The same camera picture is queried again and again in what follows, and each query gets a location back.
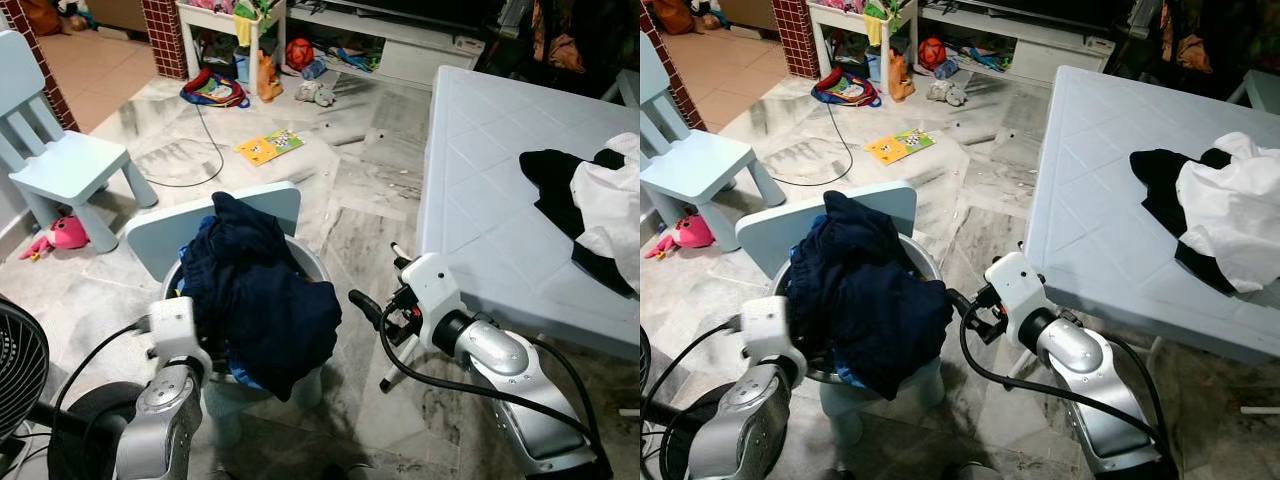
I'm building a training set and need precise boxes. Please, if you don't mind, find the black floor fan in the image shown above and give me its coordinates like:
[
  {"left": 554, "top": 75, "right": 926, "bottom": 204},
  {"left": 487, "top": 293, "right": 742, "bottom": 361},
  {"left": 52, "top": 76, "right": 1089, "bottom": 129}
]
[{"left": 0, "top": 295, "right": 119, "bottom": 480}]

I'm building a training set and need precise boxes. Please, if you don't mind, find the blue red kids bag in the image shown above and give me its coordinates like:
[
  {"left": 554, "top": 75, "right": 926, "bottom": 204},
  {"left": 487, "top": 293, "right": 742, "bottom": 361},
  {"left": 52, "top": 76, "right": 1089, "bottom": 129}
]
[
  {"left": 179, "top": 67, "right": 252, "bottom": 110},
  {"left": 811, "top": 67, "right": 884, "bottom": 110}
]

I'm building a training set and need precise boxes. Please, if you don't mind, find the white plastic folding table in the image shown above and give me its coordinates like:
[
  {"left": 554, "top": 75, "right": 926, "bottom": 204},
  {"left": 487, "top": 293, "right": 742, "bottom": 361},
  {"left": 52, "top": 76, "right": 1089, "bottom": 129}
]
[
  {"left": 378, "top": 65, "right": 641, "bottom": 394},
  {"left": 1003, "top": 65, "right": 1280, "bottom": 391}
]

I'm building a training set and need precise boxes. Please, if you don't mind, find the white kids play table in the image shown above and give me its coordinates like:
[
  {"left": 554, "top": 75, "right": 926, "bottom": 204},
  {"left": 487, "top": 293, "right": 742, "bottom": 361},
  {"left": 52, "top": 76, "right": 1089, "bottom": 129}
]
[
  {"left": 176, "top": 0, "right": 288, "bottom": 83},
  {"left": 807, "top": 0, "right": 918, "bottom": 79}
]

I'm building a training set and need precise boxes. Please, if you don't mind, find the steel basin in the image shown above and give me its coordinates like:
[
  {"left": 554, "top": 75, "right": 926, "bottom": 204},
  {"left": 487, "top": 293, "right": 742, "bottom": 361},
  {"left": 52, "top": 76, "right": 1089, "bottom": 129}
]
[
  {"left": 768, "top": 235, "right": 947, "bottom": 388},
  {"left": 161, "top": 235, "right": 334, "bottom": 388}
]

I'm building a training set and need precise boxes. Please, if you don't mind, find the pink plush toy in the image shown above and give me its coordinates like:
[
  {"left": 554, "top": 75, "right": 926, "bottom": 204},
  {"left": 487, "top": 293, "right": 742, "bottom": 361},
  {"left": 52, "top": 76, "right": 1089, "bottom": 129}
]
[
  {"left": 644, "top": 212, "right": 717, "bottom": 262},
  {"left": 19, "top": 214, "right": 92, "bottom": 263}
]

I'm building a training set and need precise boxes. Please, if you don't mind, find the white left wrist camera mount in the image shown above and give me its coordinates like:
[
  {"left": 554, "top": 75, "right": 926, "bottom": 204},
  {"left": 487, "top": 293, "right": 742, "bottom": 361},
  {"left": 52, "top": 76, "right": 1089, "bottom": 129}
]
[
  {"left": 147, "top": 296, "right": 213, "bottom": 368},
  {"left": 737, "top": 296, "right": 808, "bottom": 368}
]

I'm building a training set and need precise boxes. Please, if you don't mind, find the white television stand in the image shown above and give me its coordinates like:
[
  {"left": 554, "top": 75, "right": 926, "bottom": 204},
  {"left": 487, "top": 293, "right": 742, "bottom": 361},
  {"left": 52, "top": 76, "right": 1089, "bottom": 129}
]
[
  {"left": 284, "top": 5, "right": 488, "bottom": 88},
  {"left": 918, "top": 5, "right": 1118, "bottom": 88}
]

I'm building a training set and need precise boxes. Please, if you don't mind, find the orange plush toy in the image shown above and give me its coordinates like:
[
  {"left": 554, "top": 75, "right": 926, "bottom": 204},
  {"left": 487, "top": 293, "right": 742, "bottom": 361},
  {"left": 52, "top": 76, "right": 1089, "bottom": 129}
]
[
  {"left": 254, "top": 50, "right": 287, "bottom": 104},
  {"left": 887, "top": 50, "right": 917, "bottom": 102}
]

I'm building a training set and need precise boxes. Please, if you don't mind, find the black floor cable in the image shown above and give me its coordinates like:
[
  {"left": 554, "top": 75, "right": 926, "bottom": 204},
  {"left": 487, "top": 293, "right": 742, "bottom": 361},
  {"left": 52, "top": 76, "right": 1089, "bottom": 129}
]
[
  {"left": 128, "top": 100, "right": 228, "bottom": 190},
  {"left": 763, "top": 100, "right": 858, "bottom": 189}
]

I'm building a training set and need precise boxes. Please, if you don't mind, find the yellow picture book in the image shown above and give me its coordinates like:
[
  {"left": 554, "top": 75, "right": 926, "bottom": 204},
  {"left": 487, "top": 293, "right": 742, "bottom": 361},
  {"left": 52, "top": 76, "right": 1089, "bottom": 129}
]
[
  {"left": 234, "top": 127, "right": 307, "bottom": 168},
  {"left": 864, "top": 127, "right": 938, "bottom": 167}
]

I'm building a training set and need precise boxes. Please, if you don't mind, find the peach cloth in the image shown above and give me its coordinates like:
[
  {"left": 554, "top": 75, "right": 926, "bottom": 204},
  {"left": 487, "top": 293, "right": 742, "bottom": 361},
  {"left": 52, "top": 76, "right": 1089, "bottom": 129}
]
[
  {"left": 1174, "top": 34, "right": 1214, "bottom": 74},
  {"left": 545, "top": 34, "right": 587, "bottom": 74}
]

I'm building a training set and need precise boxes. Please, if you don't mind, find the white shirt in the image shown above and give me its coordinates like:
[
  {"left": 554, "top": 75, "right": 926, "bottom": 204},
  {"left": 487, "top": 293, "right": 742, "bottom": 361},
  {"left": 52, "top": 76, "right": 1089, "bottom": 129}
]
[
  {"left": 569, "top": 132, "right": 641, "bottom": 293},
  {"left": 1175, "top": 131, "right": 1280, "bottom": 294}
]

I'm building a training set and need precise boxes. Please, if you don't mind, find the navy blue garment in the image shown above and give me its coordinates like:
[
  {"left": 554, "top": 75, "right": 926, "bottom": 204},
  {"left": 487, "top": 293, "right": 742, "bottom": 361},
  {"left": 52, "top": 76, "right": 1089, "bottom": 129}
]
[
  {"left": 784, "top": 190, "right": 954, "bottom": 403},
  {"left": 179, "top": 191, "right": 344, "bottom": 403}
]

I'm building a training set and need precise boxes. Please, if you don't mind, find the small white plastic table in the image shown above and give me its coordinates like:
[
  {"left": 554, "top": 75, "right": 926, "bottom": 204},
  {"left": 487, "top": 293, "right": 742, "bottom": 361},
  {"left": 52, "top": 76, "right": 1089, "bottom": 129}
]
[
  {"left": 600, "top": 68, "right": 641, "bottom": 107},
  {"left": 1225, "top": 68, "right": 1280, "bottom": 117}
]

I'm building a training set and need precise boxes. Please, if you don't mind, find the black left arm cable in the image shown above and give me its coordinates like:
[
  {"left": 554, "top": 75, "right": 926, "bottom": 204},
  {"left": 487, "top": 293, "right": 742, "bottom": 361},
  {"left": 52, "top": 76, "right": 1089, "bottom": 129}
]
[
  {"left": 48, "top": 318, "right": 153, "bottom": 446},
  {"left": 640, "top": 318, "right": 743, "bottom": 426}
]

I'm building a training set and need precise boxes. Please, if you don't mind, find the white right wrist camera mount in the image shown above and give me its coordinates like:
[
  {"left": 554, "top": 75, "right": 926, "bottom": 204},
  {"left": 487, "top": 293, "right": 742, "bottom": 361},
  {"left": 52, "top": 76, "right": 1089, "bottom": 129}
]
[
  {"left": 399, "top": 252, "right": 465, "bottom": 347},
  {"left": 984, "top": 251, "right": 1048, "bottom": 347}
]

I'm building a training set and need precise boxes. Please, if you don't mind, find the black garment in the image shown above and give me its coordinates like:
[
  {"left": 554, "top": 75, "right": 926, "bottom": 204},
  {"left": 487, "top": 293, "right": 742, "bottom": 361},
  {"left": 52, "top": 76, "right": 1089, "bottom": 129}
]
[
  {"left": 519, "top": 148, "right": 641, "bottom": 300},
  {"left": 1129, "top": 148, "right": 1248, "bottom": 297}
]

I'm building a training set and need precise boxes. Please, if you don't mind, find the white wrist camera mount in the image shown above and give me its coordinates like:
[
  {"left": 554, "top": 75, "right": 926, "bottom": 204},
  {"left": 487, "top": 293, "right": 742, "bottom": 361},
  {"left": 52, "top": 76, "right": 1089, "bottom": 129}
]
[
  {"left": 147, "top": 296, "right": 213, "bottom": 368},
  {"left": 399, "top": 252, "right": 465, "bottom": 347},
  {"left": 984, "top": 251, "right": 1048, "bottom": 347},
  {"left": 737, "top": 296, "right": 808, "bottom": 368}
]

